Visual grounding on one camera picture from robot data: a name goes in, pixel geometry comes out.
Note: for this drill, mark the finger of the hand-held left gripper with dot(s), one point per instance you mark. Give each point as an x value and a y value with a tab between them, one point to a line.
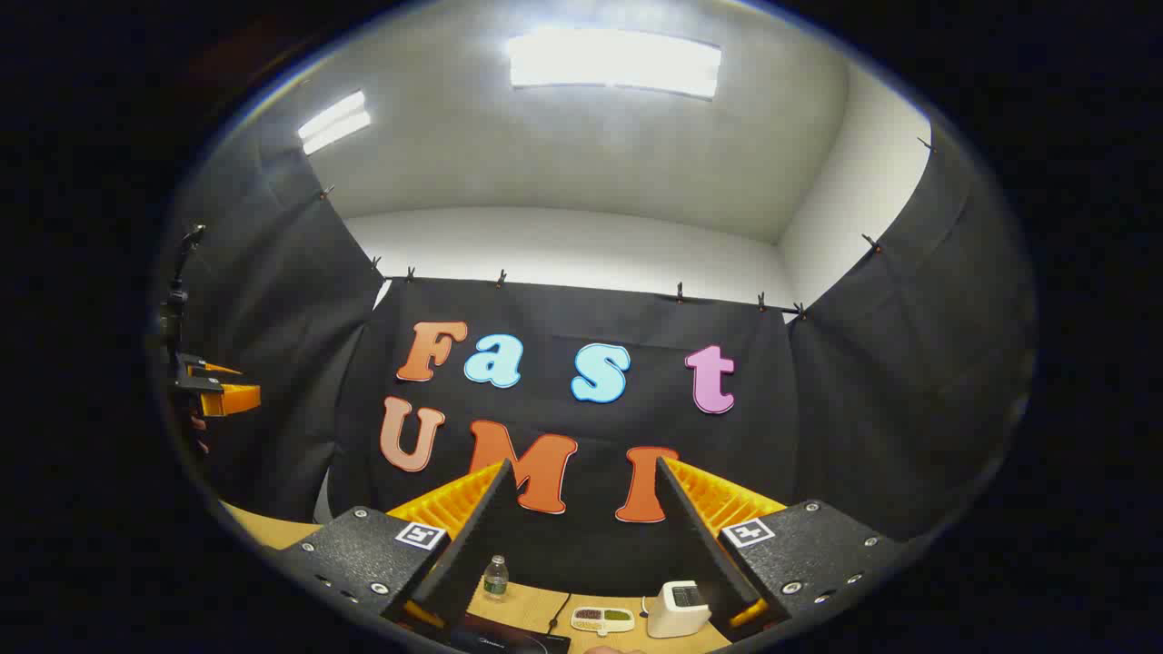
213	368
234	400

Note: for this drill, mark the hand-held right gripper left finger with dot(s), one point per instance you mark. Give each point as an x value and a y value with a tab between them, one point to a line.
477	536

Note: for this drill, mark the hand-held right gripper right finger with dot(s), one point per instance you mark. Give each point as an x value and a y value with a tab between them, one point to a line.
695	536

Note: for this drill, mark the black induction cooktop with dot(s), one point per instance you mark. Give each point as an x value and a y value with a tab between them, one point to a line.
509	640

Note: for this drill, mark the clear plastic water bottle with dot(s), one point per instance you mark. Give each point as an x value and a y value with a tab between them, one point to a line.
495	581

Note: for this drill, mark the white knife block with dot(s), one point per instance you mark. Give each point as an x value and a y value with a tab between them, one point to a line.
677	613

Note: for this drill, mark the white divided grain tray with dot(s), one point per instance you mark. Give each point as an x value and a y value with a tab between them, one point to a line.
601	619

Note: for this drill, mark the black backdrop cloth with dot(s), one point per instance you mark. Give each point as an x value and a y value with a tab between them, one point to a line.
818	409

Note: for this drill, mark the rectangular ceiling light panel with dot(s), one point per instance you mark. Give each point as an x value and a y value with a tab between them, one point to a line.
334	123
613	62

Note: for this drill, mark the row of black clips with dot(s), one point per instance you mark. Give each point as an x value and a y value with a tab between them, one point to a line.
500	278

